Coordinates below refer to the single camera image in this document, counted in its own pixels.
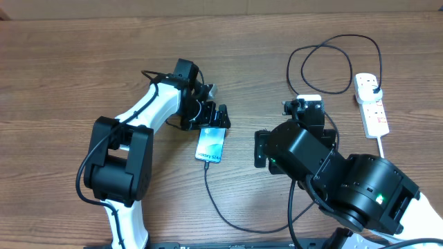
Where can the blue Samsung Galaxy smartphone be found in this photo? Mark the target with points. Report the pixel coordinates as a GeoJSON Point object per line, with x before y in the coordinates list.
{"type": "Point", "coordinates": [210, 145]}

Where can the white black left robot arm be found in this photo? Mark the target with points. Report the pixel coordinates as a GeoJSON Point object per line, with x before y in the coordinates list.
{"type": "Point", "coordinates": [117, 170]}

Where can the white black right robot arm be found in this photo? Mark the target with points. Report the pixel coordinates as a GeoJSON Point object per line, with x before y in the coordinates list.
{"type": "Point", "coordinates": [362, 191]}

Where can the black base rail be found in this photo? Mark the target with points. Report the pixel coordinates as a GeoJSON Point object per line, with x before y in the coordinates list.
{"type": "Point", "coordinates": [311, 243]}

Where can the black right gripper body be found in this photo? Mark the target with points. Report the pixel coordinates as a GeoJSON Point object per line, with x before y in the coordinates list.
{"type": "Point", "coordinates": [260, 149]}

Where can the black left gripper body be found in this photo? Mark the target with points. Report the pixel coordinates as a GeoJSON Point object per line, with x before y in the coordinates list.
{"type": "Point", "coordinates": [200, 114]}

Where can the white power strip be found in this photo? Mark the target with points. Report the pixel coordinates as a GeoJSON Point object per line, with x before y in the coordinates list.
{"type": "Point", "coordinates": [373, 115]}

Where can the white charger plug adapter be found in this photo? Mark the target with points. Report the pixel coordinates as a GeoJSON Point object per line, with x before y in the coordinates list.
{"type": "Point", "coordinates": [366, 95]}

